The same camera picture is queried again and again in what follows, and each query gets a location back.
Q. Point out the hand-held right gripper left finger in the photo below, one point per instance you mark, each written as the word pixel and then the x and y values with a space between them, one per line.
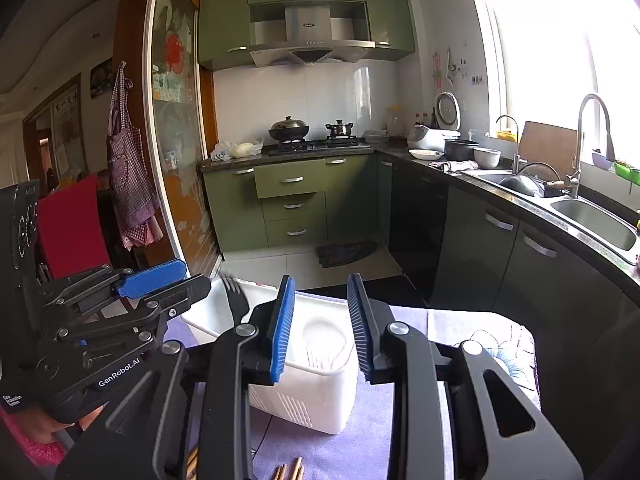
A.
pixel 281 332

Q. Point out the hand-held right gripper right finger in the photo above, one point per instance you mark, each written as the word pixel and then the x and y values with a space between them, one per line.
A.
pixel 357 332

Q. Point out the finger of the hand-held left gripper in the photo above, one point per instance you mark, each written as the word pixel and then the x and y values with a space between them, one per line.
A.
pixel 150 277
pixel 180 290

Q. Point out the black plastic fork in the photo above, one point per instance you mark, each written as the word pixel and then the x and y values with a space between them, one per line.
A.
pixel 236 300

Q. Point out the white plastic utensil holder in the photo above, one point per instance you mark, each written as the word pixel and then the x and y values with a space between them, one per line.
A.
pixel 310 395

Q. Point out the wooden chopstick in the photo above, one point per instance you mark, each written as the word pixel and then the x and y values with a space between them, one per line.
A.
pixel 279 473
pixel 297 469
pixel 191 466

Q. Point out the person's left forearm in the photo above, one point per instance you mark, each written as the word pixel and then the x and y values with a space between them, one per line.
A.
pixel 27 447

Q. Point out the person's left hand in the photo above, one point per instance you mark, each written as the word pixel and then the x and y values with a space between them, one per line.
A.
pixel 47 426

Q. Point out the dark floor cloth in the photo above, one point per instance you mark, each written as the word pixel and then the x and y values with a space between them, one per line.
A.
pixel 345 254

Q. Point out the red chair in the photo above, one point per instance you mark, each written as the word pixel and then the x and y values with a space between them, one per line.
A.
pixel 70 230

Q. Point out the checkered apron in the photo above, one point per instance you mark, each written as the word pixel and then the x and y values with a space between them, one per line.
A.
pixel 130 180

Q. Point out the purple floral tablecloth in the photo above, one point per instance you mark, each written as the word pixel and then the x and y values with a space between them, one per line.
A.
pixel 350 450

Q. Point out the green base cabinet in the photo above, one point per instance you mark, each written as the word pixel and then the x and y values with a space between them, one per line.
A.
pixel 350 200

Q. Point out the dark base cabinets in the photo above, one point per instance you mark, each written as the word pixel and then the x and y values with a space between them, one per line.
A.
pixel 475 260

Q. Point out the sliding glass door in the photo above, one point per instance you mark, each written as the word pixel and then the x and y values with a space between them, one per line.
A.
pixel 175 135

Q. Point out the plastic bag with food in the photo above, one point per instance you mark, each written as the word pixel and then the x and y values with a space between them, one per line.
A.
pixel 240 150

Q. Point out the green drawer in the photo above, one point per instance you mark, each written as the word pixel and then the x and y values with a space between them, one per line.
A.
pixel 290 179

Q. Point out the black gas stove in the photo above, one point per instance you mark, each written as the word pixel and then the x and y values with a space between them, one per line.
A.
pixel 320 146

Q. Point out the white plate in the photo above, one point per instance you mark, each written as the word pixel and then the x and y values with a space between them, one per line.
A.
pixel 425 154

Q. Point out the black wok with lid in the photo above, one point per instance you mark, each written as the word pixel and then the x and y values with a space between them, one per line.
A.
pixel 288 130

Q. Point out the pink dish rag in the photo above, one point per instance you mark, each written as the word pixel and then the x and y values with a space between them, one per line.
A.
pixel 457 165

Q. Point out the clear food container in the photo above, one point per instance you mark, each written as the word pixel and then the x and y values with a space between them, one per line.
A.
pixel 376 135

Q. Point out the steel sink basin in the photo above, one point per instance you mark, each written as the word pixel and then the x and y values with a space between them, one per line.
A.
pixel 485 177
pixel 595 222

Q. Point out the steel pot with lid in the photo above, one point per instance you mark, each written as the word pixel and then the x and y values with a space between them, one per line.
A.
pixel 340 129

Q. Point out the black inner pot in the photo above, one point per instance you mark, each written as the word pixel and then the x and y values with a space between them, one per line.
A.
pixel 460 151

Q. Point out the cooking oil bottle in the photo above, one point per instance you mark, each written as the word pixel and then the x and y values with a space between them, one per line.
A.
pixel 395 121

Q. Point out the white bowl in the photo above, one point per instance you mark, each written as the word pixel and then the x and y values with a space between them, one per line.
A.
pixel 486 159

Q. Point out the dark sauce bottles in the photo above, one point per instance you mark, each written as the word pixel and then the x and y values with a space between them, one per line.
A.
pixel 424 120

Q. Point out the white rice cooker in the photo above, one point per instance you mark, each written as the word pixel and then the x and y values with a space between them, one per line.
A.
pixel 445 115

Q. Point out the small chrome faucet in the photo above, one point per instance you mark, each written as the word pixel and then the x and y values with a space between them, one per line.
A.
pixel 516 155

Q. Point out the yellow sponge holder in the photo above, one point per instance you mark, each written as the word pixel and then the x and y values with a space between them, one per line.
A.
pixel 506 135

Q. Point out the wooden cutting board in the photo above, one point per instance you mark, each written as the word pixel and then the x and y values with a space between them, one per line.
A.
pixel 547 147

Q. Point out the steel range hood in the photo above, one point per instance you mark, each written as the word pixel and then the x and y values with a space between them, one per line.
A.
pixel 310 35

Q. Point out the tall steel faucet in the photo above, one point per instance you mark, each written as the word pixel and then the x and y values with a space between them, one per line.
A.
pixel 580 130

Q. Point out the green plastic container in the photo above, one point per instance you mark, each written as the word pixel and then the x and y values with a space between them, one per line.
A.
pixel 629 170

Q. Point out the kitchen window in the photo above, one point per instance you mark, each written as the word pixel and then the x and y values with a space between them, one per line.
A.
pixel 560 45

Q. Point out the wall calendar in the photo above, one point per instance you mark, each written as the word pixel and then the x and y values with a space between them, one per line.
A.
pixel 67 130

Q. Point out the dark wall poster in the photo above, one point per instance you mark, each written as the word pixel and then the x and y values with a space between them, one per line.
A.
pixel 101 77

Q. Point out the pink wall hook decoration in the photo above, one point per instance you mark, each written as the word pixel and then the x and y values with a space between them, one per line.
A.
pixel 440 72

